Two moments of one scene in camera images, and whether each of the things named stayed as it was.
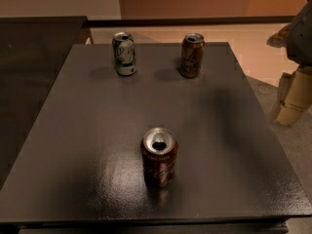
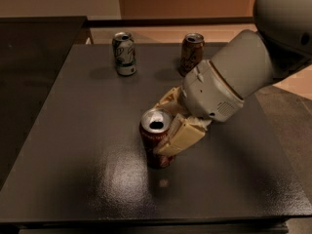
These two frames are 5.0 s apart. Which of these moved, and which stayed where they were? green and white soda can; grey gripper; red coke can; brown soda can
Moved: red coke can; grey gripper
Stayed: green and white soda can; brown soda can
